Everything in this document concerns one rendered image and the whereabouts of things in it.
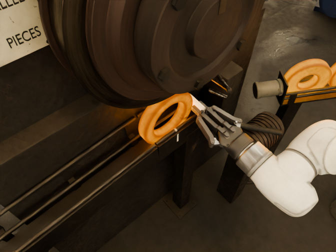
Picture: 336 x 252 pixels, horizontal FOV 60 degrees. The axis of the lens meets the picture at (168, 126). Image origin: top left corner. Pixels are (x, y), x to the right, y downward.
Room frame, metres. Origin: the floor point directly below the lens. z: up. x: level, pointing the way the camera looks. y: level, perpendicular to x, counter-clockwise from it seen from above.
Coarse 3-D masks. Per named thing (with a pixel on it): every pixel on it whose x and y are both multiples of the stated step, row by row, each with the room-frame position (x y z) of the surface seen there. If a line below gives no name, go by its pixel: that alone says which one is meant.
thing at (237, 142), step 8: (224, 128) 0.48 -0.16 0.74; (240, 128) 0.48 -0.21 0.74; (224, 136) 0.45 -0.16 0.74; (232, 136) 0.46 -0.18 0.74; (240, 136) 0.44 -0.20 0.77; (248, 136) 0.44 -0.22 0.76; (224, 144) 0.43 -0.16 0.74; (232, 144) 0.42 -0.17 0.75; (240, 144) 0.42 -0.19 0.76; (248, 144) 0.42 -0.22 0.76; (232, 152) 0.41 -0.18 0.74
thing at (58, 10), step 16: (48, 0) 0.40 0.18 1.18; (64, 0) 0.36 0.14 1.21; (80, 0) 0.37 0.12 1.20; (64, 16) 0.35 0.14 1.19; (80, 16) 0.37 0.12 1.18; (64, 32) 0.35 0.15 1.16; (80, 32) 0.36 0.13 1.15; (64, 48) 0.35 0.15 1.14; (80, 48) 0.36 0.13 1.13; (80, 64) 0.35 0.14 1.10; (80, 80) 0.35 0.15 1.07; (96, 80) 0.37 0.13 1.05; (96, 96) 0.36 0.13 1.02; (112, 96) 0.38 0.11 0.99
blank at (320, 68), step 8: (296, 64) 0.73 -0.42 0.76; (304, 64) 0.71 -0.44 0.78; (312, 64) 0.71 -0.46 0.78; (320, 64) 0.71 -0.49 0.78; (288, 72) 0.72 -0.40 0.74; (296, 72) 0.70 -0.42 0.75; (304, 72) 0.70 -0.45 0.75; (312, 72) 0.70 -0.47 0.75; (320, 72) 0.71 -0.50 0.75; (328, 72) 0.71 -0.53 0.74; (288, 80) 0.70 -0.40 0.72; (296, 80) 0.70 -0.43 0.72; (312, 80) 0.72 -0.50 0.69; (320, 80) 0.71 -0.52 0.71; (328, 80) 0.71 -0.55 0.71; (288, 88) 0.70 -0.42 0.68; (296, 88) 0.70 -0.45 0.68; (304, 88) 0.70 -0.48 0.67
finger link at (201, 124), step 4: (200, 120) 0.50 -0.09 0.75; (200, 124) 0.49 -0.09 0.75; (204, 124) 0.49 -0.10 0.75; (200, 128) 0.49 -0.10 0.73; (204, 128) 0.48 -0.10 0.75; (208, 128) 0.48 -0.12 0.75; (204, 132) 0.47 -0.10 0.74; (208, 132) 0.47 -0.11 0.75; (208, 136) 0.46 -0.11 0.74; (212, 136) 0.45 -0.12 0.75; (208, 140) 0.45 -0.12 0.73; (212, 140) 0.44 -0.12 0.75; (212, 144) 0.43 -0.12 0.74
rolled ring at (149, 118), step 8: (176, 96) 0.52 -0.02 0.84; (184, 96) 0.54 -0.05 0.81; (152, 104) 0.49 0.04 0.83; (160, 104) 0.49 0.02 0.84; (168, 104) 0.50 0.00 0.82; (184, 104) 0.55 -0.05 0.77; (144, 112) 0.48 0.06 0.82; (152, 112) 0.47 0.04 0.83; (160, 112) 0.48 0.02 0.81; (176, 112) 0.56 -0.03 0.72; (184, 112) 0.55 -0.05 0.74; (144, 120) 0.47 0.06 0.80; (152, 120) 0.47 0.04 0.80; (176, 120) 0.54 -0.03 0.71; (184, 120) 0.55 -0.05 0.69; (144, 128) 0.45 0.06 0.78; (152, 128) 0.46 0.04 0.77; (160, 128) 0.52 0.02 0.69; (168, 128) 0.52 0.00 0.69; (144, 136) 0.45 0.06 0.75; (152, 136) 0.46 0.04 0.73; (160, 136) 0.48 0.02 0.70
